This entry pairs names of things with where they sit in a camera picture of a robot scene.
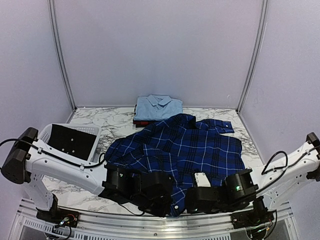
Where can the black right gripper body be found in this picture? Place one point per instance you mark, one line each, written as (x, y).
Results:
(223, 208)

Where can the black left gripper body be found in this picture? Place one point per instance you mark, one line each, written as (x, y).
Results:
(153, 208)

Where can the blue plaid long sleeve shirt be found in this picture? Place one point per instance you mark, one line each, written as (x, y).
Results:
(181, 146)

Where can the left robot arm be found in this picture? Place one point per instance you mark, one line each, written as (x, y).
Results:
(30, 157)

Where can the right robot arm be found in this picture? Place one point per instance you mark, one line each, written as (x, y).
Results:
(274, 182)

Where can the red plaid folded shirt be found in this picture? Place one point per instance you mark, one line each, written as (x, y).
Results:
(142, 123)

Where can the white plastic basket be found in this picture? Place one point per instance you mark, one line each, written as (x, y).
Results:
(75, 135)

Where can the light blue folded shirt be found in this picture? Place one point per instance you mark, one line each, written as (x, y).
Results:
(157, 108)

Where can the black shirt in basket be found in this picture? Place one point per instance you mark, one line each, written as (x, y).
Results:
(72, 142)

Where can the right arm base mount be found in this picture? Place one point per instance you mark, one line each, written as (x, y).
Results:
(254, 217)

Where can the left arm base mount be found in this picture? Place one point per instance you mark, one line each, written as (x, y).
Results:
(58, 216)

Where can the aluminium front frame rail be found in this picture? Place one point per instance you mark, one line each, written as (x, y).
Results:
(105, 226)

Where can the right aluminium wall post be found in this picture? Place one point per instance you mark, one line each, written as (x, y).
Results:
(255, 54)

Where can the aluminium wall post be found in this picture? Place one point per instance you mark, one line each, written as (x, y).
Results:
(59, 53)
(255, 54)

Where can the left aluminium wall post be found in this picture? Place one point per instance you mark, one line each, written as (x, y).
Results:
(59, 53)

